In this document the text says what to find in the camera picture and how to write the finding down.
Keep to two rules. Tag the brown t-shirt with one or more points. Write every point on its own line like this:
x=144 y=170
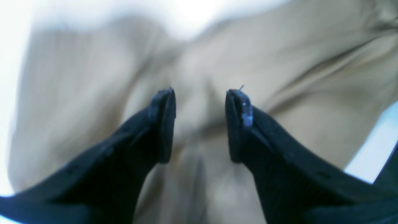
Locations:
x=324 y=69

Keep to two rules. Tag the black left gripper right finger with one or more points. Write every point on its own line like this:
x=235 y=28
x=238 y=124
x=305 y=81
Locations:
x=293 y=184

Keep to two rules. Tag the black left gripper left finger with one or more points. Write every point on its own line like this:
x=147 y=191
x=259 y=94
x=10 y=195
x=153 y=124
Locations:
x=102 y=184

